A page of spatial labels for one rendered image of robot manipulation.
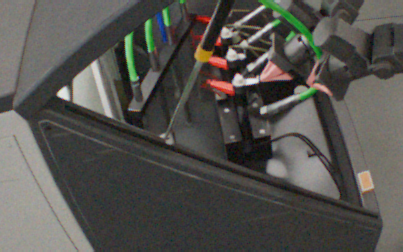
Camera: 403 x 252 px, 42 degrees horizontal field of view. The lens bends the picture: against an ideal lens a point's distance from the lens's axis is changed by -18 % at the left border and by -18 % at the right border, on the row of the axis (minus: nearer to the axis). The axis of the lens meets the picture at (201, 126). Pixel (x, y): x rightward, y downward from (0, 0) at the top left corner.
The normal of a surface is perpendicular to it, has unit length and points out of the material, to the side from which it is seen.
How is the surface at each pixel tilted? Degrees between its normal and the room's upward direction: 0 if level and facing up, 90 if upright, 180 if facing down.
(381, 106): 0
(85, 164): 90
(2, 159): 90
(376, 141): 0
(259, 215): 90
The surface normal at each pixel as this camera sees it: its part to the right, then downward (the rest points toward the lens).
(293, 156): -0.14, -0.67
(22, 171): 0.13, 0.72
